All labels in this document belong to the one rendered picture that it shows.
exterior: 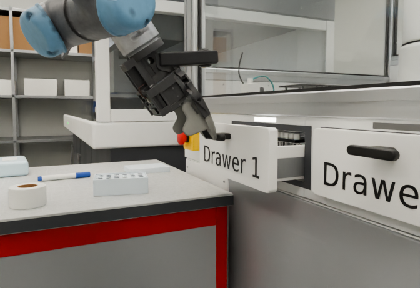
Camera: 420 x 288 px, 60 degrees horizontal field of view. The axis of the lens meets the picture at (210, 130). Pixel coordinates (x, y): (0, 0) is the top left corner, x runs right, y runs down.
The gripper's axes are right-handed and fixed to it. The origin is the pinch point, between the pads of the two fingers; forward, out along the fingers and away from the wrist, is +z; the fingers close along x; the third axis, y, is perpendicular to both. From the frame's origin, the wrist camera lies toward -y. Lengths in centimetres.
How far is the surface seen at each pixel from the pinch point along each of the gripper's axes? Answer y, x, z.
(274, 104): -13.6, 3.0, 3.2
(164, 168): 4.8, -43.6, 14.6
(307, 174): -6.2, 13.9, 13.2
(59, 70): -21, -416, -44
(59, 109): 7, -416, -6
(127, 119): -1, -80, 1
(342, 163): -6.8, 23.6, 9.3
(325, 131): -9.4, 20.1, 5.6
